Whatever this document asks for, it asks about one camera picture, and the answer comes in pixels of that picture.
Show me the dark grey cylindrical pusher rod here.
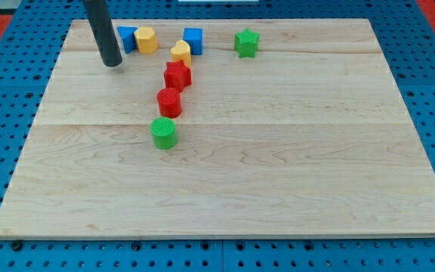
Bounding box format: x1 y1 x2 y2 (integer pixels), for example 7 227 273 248
82 0 122 67

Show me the yellow hexagon block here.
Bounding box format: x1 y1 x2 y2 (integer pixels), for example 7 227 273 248
134 26 159 54

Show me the blue triangle block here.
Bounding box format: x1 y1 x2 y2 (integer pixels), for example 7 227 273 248
117 26 137 54

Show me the yellow heart block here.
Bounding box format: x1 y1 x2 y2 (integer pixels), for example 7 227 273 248
170 40 192 67

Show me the blue cube block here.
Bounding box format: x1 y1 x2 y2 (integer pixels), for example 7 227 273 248
183 28 203 55

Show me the red star block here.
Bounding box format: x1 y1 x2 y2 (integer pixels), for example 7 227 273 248
163 60 192 91

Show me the red cylinder block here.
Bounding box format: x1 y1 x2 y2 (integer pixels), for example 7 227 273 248
156 88 182 119

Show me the green cylinder block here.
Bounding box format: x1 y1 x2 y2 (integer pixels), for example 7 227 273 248
150 117 177 150

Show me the green star block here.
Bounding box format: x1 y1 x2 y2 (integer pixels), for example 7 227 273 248
234 28 260 58

